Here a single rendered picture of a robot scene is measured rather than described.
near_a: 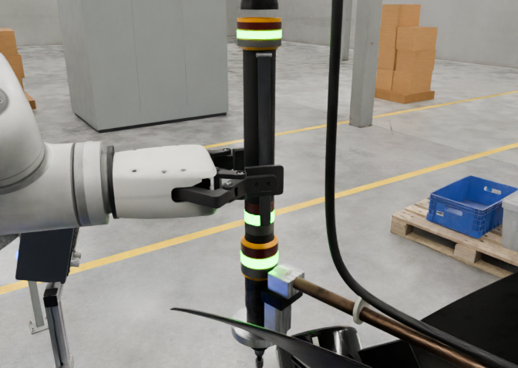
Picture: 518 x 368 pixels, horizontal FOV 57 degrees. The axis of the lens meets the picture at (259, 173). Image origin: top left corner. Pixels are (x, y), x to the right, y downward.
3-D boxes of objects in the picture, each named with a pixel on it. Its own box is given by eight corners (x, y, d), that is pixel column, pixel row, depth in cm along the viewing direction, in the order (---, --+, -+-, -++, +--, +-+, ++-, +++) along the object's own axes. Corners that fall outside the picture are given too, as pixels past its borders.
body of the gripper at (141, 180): (108, 197, 54) (206, 189, 56) (102, 239, 45) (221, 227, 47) (101, 133, 51) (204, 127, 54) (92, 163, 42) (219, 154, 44)
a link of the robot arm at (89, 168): (89, 204, 53) (116, 202, 54) (80, 241, 45) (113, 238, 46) (79, 132, 50) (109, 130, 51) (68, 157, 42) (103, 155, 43)
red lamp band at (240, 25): (290, 28, 47) (290, 21, 47) (261, 30, 44) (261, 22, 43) (257, 27, 49) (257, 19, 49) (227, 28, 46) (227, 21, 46)
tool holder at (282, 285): (312, 334, 58) (315, 264, 55) (275, 366, 53) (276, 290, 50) (257, 305, 64) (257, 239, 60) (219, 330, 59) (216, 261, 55)
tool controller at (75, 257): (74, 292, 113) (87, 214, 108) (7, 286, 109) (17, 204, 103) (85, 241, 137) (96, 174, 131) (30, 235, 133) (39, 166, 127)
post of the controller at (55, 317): (68, 365, 113) (56, 294, 107) (55, 366, 113) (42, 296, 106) (70, 356, 116) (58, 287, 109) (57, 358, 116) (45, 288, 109)
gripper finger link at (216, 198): (156, 188, 48) (205, 177, 51) (188, 216, 42) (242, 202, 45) (154, 177, 48) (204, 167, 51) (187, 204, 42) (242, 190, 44)
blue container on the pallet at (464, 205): (516, 215, 358) (522, 188, 351) (477, 240, 322) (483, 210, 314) (465, 199, 387) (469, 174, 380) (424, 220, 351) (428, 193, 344)
